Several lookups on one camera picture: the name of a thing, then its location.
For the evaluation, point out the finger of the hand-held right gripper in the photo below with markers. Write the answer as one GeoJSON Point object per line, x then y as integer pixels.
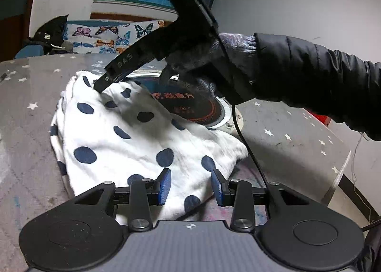
{"type": "Point", "coordinates": [134, 56]}

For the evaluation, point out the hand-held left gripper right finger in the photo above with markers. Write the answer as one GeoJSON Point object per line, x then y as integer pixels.
{"type": "Point", "coordinates": [219, 190]}

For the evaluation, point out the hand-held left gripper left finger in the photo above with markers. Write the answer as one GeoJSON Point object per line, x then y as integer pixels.
{"type": "Point", "coordinates": [164, 184]}

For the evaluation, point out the white polka dot garment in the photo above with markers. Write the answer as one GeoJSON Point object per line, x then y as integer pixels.
{"type": "Point", "coordinates": [125, 147]}

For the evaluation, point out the person's right hand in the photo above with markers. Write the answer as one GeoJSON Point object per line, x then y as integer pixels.
{"type": "Point", "coordinates": [193, 62]}

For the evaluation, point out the butterfly print pillow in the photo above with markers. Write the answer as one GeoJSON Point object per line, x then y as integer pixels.
{"type": "Point", "coordinates": [101, 35]}

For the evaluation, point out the round black induction cooktop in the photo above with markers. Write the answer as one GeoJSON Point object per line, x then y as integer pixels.
{"type": "Point", "coordinates": [190, 108]}

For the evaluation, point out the black bag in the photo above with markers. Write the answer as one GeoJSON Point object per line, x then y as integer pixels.
{"type": "Point", "coordinates": [49, 34]}

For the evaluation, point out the blue sofa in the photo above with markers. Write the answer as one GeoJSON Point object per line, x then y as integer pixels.
{"type": "Point", "coordinates": [29, 51]}

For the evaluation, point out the dark wooden door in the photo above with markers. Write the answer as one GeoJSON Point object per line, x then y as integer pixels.
{"type": "Point", "coordinates": [12, 37]}

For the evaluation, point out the red object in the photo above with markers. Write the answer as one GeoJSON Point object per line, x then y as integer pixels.
{"type": "Point", "coordinates": [323, 120]}

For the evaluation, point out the grey star tablecloth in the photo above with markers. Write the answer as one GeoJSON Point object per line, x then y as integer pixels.
{"type": "Point", "coordinates": [29, 147]}

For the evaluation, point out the person's black jacket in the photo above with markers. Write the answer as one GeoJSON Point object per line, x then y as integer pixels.
{"type": "Point", "coordinates": [373, 251]}

